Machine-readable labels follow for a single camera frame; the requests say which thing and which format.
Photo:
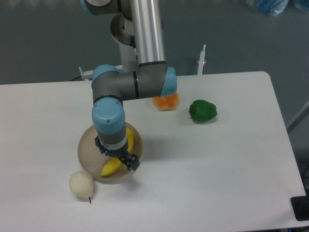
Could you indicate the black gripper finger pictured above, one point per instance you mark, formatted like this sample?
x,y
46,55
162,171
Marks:
x,y
131,161

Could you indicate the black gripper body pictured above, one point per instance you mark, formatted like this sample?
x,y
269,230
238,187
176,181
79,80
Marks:
x,y
112,152

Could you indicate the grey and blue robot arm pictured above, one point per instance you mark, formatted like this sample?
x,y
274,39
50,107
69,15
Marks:
x,y
110,87

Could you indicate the beige round plate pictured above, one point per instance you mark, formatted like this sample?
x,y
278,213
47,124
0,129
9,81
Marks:
x,y
93,161

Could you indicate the white pear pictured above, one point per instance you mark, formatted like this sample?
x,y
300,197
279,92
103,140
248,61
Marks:
x,y
81,184

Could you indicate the orange bread roll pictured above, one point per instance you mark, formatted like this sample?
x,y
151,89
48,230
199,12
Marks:
x,y
166,103

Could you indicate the green bell pepper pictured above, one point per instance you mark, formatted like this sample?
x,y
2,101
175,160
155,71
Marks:
x,y
202,110

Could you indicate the black device at table edge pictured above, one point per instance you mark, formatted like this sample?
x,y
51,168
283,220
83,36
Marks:
x,y
300,205

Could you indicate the blue plastic bag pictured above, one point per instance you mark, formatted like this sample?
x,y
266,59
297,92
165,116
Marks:
x,y
268,7

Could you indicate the white metal bracket right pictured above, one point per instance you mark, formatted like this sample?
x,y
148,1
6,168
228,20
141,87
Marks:
x,y
201,61

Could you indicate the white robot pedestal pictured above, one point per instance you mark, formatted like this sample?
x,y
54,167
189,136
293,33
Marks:
x,y
123,33

